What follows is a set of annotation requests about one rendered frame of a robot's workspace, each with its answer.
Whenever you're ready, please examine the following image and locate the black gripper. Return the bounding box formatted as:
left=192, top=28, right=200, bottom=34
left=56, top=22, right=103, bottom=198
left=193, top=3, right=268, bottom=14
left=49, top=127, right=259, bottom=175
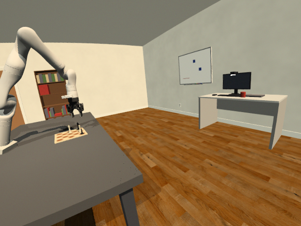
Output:
left=66, top=97, right=84, bottom=118

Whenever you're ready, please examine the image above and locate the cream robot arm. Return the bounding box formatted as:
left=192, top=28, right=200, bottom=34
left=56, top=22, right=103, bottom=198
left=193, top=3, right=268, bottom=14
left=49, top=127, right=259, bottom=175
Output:
left=0, top=27, right=78, bottom=146

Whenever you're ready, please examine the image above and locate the brown and cream chessboard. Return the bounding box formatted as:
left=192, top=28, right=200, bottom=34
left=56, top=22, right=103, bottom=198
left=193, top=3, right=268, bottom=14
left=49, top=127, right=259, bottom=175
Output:
left=55, top=128, right=87, bottom=144

